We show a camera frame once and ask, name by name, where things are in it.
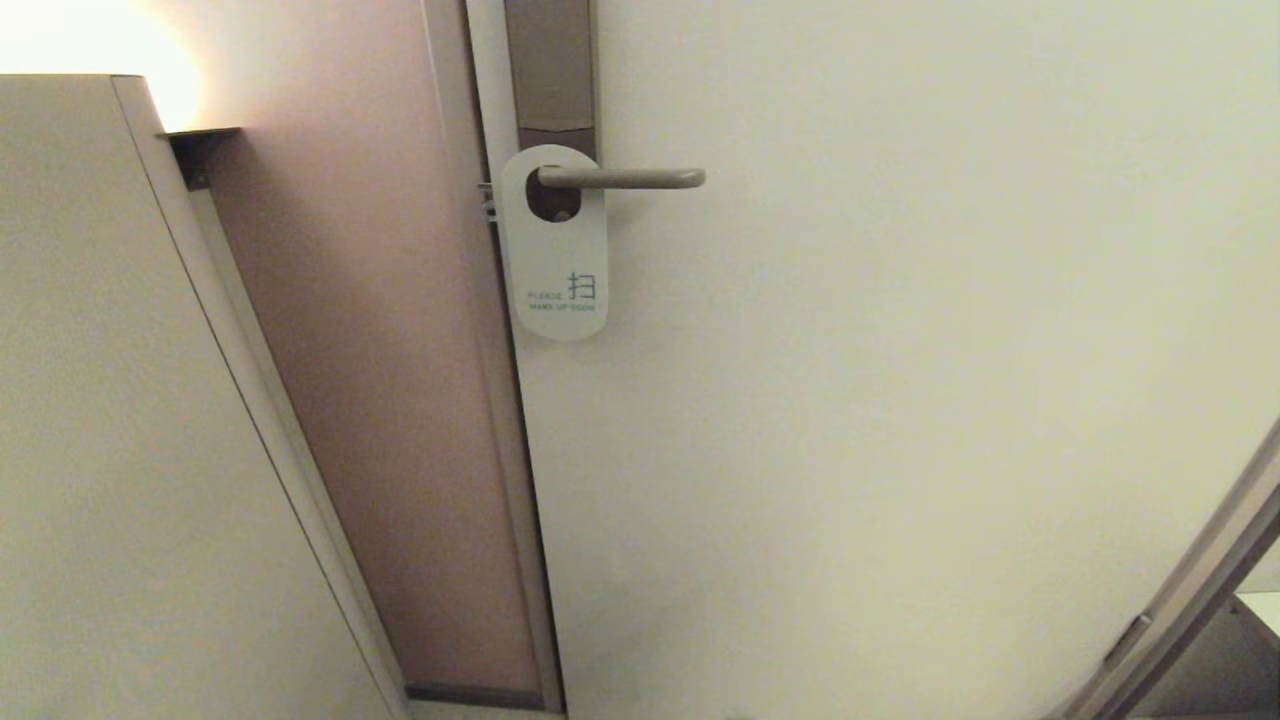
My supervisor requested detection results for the blue and white door hanger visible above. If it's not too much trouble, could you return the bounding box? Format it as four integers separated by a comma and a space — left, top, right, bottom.
500, 144, 609, 343

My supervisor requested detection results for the white room door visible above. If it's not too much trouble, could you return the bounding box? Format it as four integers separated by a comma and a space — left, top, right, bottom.
465, 0, 1280, 720

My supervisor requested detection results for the brown metal lock plate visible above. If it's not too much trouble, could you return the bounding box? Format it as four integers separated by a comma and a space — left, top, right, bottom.
503, 0, 599, 223

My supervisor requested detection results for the dark baseboard strip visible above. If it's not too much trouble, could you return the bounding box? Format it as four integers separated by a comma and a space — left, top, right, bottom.
403, 683, 549, 711

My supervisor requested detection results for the beige cabinet panel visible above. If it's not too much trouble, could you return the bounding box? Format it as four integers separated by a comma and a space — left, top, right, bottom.
0, 74, 411, 720

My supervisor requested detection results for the beige door frame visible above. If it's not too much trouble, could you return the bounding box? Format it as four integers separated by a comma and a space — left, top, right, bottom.
420, 0, 568, 713

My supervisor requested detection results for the beige metal door handle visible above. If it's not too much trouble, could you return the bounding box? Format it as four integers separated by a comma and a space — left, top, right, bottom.
537, 166, 707, 191

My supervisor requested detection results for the dark wall light ledge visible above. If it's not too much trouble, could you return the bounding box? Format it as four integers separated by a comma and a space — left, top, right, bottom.
162, 127, 243, 191

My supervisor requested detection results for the small brown frame hinge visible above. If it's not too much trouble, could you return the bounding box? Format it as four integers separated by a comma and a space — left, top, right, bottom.
1103, 612, 1153, 666

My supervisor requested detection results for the brown wooden side frame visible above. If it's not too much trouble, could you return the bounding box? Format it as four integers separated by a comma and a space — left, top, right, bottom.
1040, 415, 1280, 720

